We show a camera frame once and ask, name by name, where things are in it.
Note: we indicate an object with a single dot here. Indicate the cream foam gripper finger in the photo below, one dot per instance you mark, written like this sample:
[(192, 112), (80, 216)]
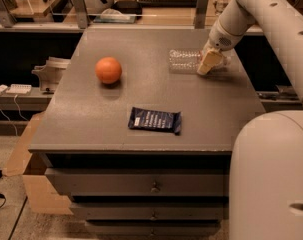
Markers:
[(209, 59)]

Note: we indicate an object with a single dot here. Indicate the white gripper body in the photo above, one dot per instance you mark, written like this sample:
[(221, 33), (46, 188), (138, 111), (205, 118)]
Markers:
[(220, 41)]

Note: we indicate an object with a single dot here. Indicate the clear plastic water bottle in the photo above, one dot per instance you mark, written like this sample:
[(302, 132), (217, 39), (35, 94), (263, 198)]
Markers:
[(186, 61)]

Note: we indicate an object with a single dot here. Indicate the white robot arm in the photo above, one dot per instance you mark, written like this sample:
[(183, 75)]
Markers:
[(266, 170)]

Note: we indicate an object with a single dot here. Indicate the dark blue rxbar wrapper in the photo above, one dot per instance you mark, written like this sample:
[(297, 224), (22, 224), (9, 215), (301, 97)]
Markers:
[(153, 120)]

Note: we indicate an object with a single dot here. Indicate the black keyboard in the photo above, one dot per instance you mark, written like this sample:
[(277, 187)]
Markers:
[(168, 3)]

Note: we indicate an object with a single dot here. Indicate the black bowl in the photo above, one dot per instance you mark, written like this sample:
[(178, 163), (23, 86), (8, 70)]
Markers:
[(128, 7)]

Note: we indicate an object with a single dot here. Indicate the orange ball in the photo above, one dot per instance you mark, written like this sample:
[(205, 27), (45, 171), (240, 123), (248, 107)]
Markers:
[(108, 70)]

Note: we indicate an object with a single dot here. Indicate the clear plastic bag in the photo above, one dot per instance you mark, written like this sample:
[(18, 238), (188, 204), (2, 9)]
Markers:
[(114, 16)]

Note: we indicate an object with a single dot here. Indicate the grey drawer cabinet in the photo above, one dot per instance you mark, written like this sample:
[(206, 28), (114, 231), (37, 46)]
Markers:
[(138, 148)]

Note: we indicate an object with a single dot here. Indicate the white power strip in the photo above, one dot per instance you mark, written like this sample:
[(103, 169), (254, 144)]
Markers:
[(19, 89)]

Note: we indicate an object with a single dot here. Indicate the cardboard box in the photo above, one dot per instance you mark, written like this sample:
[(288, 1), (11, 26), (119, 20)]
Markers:
[(42, 196)]

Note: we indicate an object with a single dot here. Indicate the grey metal bracket part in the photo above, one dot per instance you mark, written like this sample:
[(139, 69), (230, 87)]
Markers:
[(50, 73)]

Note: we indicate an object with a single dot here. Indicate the metal shelf rail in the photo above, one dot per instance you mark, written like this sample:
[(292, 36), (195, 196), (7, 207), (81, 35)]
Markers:
[(77, 15)]

